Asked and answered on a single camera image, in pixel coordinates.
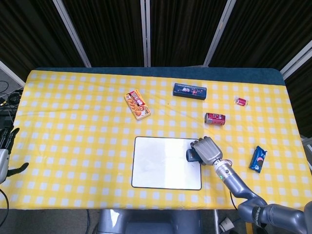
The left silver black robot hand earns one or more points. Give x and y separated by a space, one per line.
3 158

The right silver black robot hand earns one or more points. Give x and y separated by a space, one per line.
207 151

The dark whiteboard eraser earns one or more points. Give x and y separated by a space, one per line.
192 155

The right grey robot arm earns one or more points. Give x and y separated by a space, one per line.
246 192

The red soda can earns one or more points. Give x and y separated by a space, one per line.
214 119

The blue oreo cookie pack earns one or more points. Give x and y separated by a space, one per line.
258 159

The yellow white checkered tablecloth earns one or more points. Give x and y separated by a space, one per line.
156 139

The small red candy wrapper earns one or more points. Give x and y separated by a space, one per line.
241 101

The dark blue long box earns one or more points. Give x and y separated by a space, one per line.
189 91

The white power plug socket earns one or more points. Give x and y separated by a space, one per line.
225 224

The orange curry snack box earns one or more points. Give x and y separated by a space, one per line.
137 104

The grey robot torso base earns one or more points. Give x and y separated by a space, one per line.
148 221

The white board with black frame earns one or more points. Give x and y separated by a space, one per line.
167 162

